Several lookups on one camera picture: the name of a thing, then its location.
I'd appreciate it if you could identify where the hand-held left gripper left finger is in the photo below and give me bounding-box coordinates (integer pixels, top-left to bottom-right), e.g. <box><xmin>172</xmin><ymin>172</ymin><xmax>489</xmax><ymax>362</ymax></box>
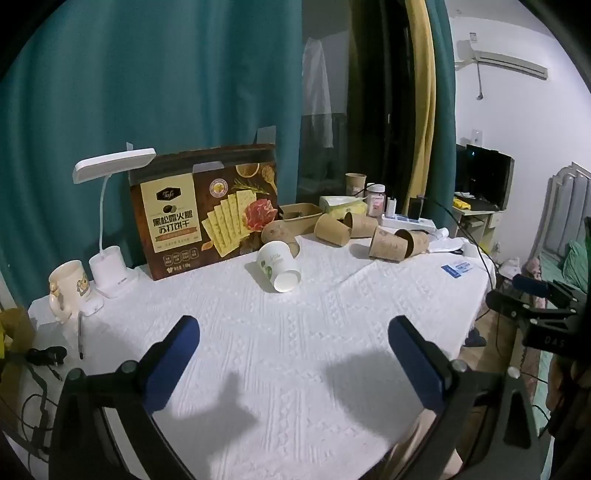
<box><xmin>55</xmin><ymin>315</ymin><xmax>201</xmax><ymax>480</ymax></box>

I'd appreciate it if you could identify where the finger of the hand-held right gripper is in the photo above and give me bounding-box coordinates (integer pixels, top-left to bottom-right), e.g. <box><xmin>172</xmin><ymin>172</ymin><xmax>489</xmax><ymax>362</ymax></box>
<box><xmin>485</xmin><ymin>290</ymin><xmax>578</xmax><ymax>329</ymax></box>
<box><xmin>513</xmin><ymin>274</ymin><xmax>588</xmax><ymax>306</ymax></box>

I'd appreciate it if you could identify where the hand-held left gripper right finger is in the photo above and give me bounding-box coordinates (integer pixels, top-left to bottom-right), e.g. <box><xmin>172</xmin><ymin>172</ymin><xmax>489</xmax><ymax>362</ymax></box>
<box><xmin>388</xmin><ymin>315</ymin><xmax>543</xmax><ymax>480</ymax></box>

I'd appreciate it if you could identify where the green pillow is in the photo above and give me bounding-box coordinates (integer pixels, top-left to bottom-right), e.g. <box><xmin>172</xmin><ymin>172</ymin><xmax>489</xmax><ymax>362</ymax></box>
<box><xmin>562</xmin><ymin>240</ymin><xmax>591</xmax><ymax>294</ymax></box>

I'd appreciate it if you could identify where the blue white card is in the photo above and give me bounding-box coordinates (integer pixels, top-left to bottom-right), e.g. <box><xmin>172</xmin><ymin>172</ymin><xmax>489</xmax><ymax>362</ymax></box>
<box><xmin>440</xmin><ymin>261</ymin><xmax>476</xmax><ymax>278</ymax></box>

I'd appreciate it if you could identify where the grey padded headboard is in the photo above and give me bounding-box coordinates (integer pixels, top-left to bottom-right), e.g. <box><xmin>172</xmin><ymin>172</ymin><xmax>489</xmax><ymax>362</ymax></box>
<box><xmin>529</xmin><ymin>161</ymin><xmax>591</xmax><ymax>273</ymax></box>

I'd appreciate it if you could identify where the light wooden computer desk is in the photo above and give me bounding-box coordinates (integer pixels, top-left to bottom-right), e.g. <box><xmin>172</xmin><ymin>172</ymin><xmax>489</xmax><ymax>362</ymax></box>
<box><xmin>451</xmin><ymin>198</ymin><xmax>508</xmax><ymax>252</ymax></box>

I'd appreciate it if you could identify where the crumpled white cloth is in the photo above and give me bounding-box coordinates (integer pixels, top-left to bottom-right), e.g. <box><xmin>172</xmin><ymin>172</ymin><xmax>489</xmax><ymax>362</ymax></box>
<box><xmin>427</xmin><ymin>227</ymin><xmax>469</xmax><ymax>254</ymax></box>

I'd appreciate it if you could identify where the brown paper cup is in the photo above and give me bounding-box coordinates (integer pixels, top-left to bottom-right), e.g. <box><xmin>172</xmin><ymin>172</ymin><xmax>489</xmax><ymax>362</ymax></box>
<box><xmin>261</xmin><ymin>220</ymin><xmax>302</xmax><ymax>257</ymax></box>
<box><xmin>395</xmin><ymin>229</ymin><xmax>431</xmax><ymax>258</ymax></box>
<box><xmin>314</xmin><ymin>213</ymin><xmax>352</xmax><ymax>246</ymax></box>
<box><xmin>368</xmin><ymin>226</ymin><xmax>410</xmax><ymax>261</ymax></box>
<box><xmin>344</xmin><ymin>212</ymin><xmax>379</xmax><ymax>238</ymax></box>
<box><xmin>345</xmin><ymin>172</ymin><xmax>367</xmax><ymax>198</ymax></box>

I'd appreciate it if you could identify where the black monitor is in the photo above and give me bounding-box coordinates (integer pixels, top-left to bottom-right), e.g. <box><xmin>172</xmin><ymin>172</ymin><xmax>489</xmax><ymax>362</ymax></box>
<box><xmin>455</xmin><ymin>143</ymin><xmax>515</xmax><ymax>206</ymax></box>

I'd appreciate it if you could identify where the white textured tablecloth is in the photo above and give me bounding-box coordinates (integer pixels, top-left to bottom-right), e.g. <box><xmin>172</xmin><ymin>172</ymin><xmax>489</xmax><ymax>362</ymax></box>
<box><xmin>28</xmin><ymin>231</ymin><xmax>497</xmax><ymax>480</ymax></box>

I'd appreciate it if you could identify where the white desk lamp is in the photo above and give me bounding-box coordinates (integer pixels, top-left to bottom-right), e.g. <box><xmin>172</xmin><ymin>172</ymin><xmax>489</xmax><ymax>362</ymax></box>
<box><xmin>73</xmin><ymin>148</ymin><xmax>157</xmax><ymax>299</ymax></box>

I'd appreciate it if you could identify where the white power strip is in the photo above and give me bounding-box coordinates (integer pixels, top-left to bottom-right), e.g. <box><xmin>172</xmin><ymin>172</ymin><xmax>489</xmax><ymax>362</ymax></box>
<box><xmin>378</xmin><ymin>215</ymin><xmax>437</xmax><ymax>234</ymax></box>

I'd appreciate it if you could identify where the cream cartoon mug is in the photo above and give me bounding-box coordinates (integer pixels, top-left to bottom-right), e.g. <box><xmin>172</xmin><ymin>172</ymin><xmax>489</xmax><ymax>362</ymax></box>
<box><xmin>48</xmin><ymin>260</ymin><xmax>93</xmax><ymax>323</ymax></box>

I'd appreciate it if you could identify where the white paper cup green print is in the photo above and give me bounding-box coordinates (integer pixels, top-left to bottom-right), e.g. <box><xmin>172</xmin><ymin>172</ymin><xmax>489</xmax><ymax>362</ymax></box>
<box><xmin>257</xmin><ymin>240</ymin><xmax>302</xmax><ymax>294</ymax></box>

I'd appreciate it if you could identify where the brown cracker box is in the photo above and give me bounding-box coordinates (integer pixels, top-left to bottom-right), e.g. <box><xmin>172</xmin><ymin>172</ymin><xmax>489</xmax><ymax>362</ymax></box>
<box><xmin>128</xmin><ymin>143</ymin><xmax>281</xmax><ymax>281</ymax></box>

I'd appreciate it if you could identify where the yellow bag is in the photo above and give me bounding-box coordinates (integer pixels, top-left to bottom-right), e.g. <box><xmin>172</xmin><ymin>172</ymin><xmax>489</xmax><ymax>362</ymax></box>
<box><xmin>0</xmin><ymin>307</ymin><xmax>35</xmax><ymax>370</ymax></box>

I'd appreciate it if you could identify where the clear jar white lid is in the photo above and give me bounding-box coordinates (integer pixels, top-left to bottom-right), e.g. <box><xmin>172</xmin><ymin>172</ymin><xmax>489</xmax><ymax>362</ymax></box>
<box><xmin>366</xmin><ymin>184</ymin><xmax>386</xmax><ymax>217</ymax></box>

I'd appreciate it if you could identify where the yellow tissue box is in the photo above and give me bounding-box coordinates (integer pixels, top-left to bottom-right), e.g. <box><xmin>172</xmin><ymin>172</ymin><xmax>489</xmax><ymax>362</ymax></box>
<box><xmin>320</xmin><ymin>195</ymin><xmax>369</xmax><ymax>217</ymax></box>

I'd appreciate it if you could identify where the kraft paper tray box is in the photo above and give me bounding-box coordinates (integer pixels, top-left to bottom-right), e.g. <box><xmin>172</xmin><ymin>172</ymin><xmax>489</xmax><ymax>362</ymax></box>
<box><xmin>280</xmin><ymin>202</ymin><xmax>324</xmax><ymax>236</ymax></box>

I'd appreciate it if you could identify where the yellow curtain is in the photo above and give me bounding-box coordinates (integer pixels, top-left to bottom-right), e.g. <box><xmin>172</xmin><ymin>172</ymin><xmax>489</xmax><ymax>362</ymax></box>
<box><xmin>404</xmin><ymin>0</ymin><xmax>437</xmax><ymax>199</ymax></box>

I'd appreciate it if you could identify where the white air conditioner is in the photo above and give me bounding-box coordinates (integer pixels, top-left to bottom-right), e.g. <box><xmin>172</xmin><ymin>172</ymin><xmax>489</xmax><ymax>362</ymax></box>
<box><xmin>455</xmin><ymin>37</ymin><xmax>549</xmax><ymax>80</ymax></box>

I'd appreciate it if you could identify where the teal curtain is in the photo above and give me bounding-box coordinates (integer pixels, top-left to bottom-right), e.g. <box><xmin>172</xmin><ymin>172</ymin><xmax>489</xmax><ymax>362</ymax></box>
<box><xmin>0</xmin><ymin>0</ymin><xmax>305</xmax><ymax>315</ymax></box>

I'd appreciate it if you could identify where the white hanging garment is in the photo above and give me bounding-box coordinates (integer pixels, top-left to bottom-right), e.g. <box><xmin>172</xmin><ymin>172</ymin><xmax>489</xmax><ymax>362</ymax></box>
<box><xmin>302</xmin><ymin>37</ymin><xmax>335</xmax><ymax>149</ymax></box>

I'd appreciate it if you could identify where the thin black cable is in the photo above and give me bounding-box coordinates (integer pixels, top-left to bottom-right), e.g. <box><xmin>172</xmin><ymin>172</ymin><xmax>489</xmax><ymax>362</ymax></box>
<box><xmin>418</xmin><ymin>195</ymin><xmax>502</xmax><ymax>278</ymax></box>

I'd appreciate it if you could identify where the black power plug cable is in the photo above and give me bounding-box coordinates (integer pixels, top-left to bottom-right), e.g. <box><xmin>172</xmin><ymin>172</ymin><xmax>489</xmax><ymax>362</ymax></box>
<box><xmin>24</xmin><ymin>346</ymin><xmax>68</xmax><ymax>381</ymax></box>

